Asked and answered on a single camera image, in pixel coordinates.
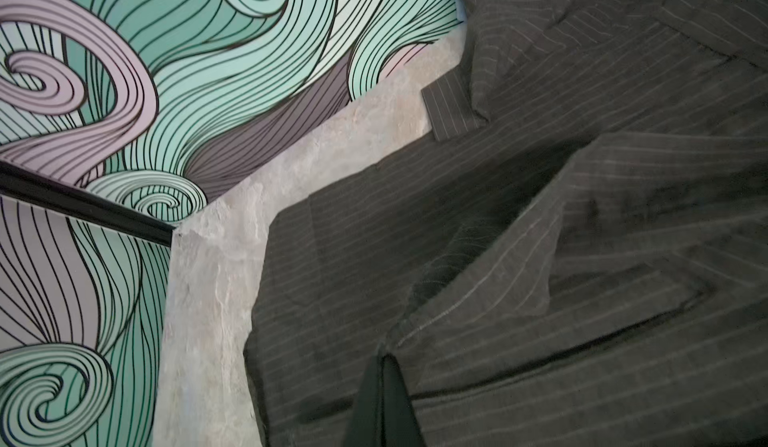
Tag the dark grey pinstriped shirt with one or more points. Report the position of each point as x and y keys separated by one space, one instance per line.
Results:
x=574 y=255

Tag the black corner post left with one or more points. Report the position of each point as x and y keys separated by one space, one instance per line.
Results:
x=37 y=190

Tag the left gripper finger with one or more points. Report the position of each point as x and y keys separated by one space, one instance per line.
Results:
x=382 y=413

